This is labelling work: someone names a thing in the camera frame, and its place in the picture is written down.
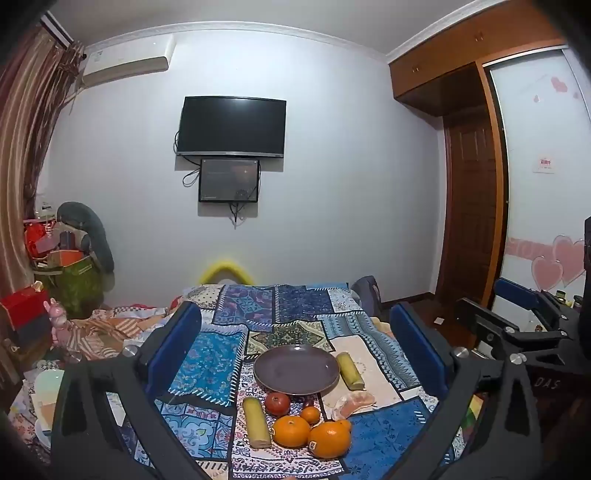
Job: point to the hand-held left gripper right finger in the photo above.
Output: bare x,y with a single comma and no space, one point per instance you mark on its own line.
415,350

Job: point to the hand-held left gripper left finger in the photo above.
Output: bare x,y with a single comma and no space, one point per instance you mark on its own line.
178,344

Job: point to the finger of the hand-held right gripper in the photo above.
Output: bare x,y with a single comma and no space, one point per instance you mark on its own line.
517,293
485,321

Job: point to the short sugarcane piece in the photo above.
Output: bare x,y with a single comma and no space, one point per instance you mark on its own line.
349,373

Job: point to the pomelo wedge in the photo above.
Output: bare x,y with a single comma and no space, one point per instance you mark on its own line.
358,401

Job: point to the long sugarcane piece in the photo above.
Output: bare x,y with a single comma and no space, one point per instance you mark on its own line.
257,422

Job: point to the red tomato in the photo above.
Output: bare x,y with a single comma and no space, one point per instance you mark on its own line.
277,404

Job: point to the dark grey round plate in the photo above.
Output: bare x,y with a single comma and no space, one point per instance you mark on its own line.
295,369

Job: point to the small mandarin orange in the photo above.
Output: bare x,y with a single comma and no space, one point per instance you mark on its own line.
310,415

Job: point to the large orange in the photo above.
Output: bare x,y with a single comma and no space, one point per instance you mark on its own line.
328,442

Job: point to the medium mandarin orange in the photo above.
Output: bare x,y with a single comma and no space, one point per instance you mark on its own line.
291,431

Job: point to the orange striped bedding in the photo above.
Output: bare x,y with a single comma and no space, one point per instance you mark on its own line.
115,327

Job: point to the dark backpack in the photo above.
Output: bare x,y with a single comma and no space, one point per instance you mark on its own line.
367,293

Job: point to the white sliding wardrobe door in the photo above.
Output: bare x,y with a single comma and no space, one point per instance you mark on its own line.
540,207

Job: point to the yellow headboard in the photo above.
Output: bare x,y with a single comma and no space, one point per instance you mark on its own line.
226,267

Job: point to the brown wooden door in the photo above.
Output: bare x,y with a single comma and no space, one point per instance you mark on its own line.
471,207

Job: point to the green patterned bag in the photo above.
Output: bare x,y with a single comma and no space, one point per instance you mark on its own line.
76,286

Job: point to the blue patchwork blanket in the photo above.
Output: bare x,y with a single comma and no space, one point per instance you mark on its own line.
295,314

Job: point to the pink plush toy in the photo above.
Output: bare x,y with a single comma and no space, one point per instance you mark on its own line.
57,321

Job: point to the orange box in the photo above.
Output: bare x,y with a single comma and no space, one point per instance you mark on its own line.
67,257

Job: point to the grey plush toy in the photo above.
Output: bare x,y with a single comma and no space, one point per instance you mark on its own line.
92,226

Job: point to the red box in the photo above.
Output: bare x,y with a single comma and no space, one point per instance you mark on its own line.
23,309

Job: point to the red gift bag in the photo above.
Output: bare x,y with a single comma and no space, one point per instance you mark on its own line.
37,237

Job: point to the wooden overhead cabinet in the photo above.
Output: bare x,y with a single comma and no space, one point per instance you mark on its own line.
443,55

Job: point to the brown striped curtain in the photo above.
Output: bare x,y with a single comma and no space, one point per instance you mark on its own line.
23,138

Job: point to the white air conditioner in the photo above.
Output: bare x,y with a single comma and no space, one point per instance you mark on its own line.
124,60

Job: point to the small black wall monitor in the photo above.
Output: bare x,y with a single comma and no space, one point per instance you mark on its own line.
228,180

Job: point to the black wall television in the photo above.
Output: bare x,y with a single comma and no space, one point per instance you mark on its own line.
231,124

